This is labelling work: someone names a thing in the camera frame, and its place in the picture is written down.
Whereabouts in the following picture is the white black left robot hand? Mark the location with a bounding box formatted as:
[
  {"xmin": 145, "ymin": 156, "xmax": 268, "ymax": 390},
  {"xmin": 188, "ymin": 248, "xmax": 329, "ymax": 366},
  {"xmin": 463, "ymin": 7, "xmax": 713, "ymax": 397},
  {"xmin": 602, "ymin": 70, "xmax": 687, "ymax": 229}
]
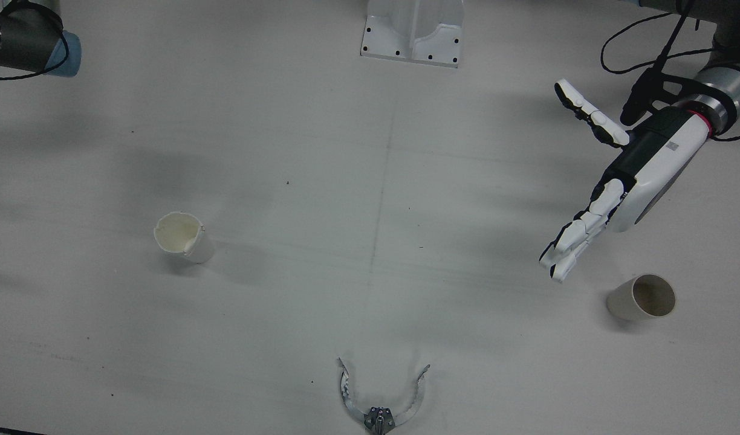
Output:
[{"xmin": 539, "ymin": 79, "xmax": 710, "ymax": 283}]

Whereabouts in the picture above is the beige round cup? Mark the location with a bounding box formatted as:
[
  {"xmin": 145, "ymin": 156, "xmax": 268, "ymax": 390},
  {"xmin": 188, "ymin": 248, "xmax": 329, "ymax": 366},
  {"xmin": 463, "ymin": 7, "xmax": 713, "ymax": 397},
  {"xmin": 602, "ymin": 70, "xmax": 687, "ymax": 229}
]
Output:
[{"xmin": 606, "ymin": 274, "xmax": 677, "ymax": 323}]

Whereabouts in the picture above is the white cup with spout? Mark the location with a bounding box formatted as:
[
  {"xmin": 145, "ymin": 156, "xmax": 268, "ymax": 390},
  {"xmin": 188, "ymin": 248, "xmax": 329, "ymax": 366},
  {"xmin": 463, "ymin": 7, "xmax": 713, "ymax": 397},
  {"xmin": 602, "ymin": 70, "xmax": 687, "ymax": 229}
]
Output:
[{"xmin": 154, "ymin": 211, "xmax": 216, "ymax": 265}]

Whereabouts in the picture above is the metal claw grabber tool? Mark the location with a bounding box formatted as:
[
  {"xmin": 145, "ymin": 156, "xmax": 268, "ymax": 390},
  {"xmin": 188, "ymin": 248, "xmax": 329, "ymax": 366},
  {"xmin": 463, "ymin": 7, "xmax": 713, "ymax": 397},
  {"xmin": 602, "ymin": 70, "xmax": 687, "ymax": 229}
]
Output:
[{"xmin": 337, "ymin": 356, "xmax": 432, "ymax": 435}]

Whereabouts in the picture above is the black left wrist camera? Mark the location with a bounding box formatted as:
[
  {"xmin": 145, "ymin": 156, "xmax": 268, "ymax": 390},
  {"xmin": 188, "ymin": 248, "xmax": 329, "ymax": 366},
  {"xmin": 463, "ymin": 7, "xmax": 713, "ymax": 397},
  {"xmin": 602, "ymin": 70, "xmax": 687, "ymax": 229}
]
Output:
[{"xmin": 620, "ymin": 65, "xmax": 680, "ymax": 127}]

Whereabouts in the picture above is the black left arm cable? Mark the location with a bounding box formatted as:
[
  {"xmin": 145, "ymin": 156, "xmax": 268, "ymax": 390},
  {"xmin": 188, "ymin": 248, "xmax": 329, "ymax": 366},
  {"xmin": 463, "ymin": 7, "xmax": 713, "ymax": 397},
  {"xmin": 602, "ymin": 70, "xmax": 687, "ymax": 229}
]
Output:
[{"xmin": 600, "ymin": 0, "xmax": 740, "ymax": 143}]

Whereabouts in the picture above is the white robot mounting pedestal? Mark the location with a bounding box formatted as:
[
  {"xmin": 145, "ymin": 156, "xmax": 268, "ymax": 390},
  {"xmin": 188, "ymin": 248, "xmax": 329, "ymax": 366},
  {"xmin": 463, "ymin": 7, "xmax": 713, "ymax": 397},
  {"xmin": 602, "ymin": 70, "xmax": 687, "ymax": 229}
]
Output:
[{"xmin": 360, "ymin": 0, "xmax": 464, "ymax": 68}]

